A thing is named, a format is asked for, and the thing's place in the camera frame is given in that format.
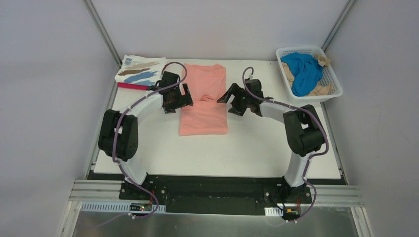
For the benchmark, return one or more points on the controller board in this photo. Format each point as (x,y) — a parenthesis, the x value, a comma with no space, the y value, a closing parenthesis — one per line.
(140,207)
(291,213)

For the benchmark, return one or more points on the aluminium frame post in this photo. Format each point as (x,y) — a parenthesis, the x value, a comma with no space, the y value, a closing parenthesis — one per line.
(89,4)
(338,23)

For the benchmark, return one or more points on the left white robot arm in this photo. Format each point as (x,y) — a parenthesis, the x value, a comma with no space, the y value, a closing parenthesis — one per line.
(119,133)

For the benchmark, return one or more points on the pink t shirt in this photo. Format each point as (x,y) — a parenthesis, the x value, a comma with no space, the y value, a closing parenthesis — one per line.
(206,116)

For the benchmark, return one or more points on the beige t shirt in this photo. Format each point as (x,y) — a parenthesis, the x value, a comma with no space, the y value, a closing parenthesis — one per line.
(319,89)

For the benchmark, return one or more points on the right aluminium frame post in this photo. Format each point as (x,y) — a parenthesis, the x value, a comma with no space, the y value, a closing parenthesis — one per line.
(338,23)

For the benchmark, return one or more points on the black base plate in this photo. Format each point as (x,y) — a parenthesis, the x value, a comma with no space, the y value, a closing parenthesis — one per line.
(216,195)

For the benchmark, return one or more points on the left aluminium frame post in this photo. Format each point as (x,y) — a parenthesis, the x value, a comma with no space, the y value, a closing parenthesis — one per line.
(89,4)

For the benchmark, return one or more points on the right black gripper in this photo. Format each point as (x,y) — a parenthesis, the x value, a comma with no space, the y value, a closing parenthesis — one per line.
(238,99)

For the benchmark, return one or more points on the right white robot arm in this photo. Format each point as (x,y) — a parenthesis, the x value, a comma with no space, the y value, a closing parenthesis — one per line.
(304,133)

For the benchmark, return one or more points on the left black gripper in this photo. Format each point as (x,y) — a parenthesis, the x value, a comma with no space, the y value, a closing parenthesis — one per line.
(177,98)

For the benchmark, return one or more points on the folded white printed t shirt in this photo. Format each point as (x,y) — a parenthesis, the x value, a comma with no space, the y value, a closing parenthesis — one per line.
(137,62)

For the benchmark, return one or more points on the left controller board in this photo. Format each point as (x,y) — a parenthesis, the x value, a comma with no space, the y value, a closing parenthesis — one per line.
(140,207)

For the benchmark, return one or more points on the right controller board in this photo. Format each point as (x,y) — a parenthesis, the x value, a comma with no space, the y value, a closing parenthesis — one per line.
(291,213)

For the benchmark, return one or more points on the blue t shirt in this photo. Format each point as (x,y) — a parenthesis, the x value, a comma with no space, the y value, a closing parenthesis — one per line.
(306,70)

